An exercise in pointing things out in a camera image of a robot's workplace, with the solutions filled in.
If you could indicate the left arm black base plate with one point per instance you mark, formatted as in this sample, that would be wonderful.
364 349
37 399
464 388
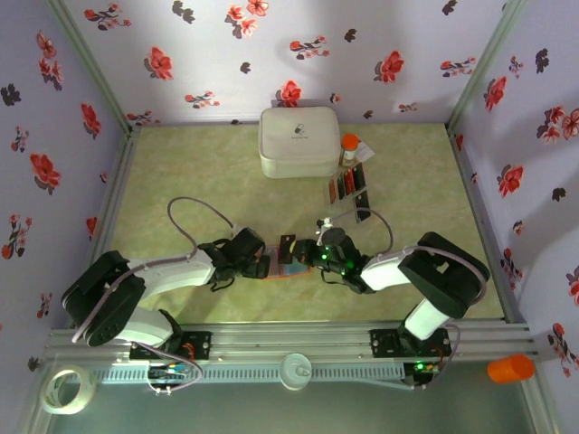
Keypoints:
199 346

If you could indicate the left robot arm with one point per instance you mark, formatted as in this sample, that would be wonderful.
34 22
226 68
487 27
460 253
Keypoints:
172 276

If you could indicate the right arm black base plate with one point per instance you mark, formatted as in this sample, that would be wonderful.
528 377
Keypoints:
384 343

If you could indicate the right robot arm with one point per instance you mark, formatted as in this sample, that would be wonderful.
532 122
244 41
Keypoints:
384 271

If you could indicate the white paper tag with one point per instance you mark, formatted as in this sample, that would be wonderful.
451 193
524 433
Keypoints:
366 151

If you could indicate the white round lid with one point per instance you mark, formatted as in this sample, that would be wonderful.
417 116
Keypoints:
291 377

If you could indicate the orange plastic cup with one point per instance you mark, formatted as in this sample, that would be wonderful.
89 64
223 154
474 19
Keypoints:
511 368

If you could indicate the aluminium frame post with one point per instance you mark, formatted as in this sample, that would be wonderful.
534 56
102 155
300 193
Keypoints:
94 68
483 68

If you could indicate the orange-capped clear bottle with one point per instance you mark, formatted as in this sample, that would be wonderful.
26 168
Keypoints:
349 142

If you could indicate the black credit card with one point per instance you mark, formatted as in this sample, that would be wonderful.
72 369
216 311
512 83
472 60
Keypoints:
362 200
286 248
359 177
341 186

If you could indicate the red credit card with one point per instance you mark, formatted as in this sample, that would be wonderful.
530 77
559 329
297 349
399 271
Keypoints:
348 183

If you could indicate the white zippered case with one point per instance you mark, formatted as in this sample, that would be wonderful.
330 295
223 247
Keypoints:
298 144

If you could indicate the clear tape roll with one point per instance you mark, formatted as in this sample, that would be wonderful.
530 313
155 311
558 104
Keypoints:
89 388

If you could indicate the long aluminium base rail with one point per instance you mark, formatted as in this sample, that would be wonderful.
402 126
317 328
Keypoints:
289 339

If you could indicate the brown credit card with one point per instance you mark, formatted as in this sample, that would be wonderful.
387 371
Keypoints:
332 192

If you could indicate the orange card holder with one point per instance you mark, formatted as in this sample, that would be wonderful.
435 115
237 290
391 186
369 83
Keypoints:
291 271

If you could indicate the aluminium side rail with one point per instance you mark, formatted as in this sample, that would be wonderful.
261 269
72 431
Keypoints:
106 217
481 217

